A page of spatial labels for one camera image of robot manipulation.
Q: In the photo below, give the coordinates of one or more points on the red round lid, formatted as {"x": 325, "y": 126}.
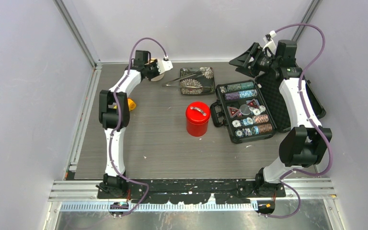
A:
{"x": 198, "y": 113}

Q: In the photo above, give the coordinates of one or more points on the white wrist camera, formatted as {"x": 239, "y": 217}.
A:
{"x": 269, "y": 44}
{"x": 163, "y": 65}

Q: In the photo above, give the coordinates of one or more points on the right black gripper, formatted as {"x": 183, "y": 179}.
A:
{"x": 242, "y": 62}

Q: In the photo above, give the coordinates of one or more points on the yellow red toy block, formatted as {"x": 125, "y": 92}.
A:
{"x": 132, "y": 104}

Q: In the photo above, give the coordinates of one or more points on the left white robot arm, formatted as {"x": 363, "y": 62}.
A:
{"x": 114, "y": 115}

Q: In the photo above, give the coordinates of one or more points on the beige round metal bowl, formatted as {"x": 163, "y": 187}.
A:
{"x": 159, "y": 77}

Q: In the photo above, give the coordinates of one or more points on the black floral square plate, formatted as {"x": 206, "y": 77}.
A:
{"x": 207, "y": 82}

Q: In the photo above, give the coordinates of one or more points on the black poker chip case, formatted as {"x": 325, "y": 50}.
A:
{"x": 242, "y": 108}

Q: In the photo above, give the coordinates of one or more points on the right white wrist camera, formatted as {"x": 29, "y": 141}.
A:
{"x": 269, "y": 44}

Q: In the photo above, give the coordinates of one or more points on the red cylindrical container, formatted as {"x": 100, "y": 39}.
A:
{"x": 196, "y": 129}

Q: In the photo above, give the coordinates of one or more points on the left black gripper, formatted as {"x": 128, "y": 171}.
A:
{"x": 155, "y": 63}

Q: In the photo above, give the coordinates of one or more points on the aluminium front rail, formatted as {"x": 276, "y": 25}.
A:
{"x": 82, "y": 196}

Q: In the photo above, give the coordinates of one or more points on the metal tongs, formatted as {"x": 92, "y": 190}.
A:
{"x": 176, "y": 82}

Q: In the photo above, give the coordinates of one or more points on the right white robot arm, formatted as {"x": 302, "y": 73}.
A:
{"x": 291, "y": 159}

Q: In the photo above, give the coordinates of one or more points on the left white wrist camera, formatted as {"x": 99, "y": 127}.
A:
{"x": 163, "y": 65}

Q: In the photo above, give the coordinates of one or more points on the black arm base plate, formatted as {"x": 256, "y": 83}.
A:
{"x": 188, "y": 191}

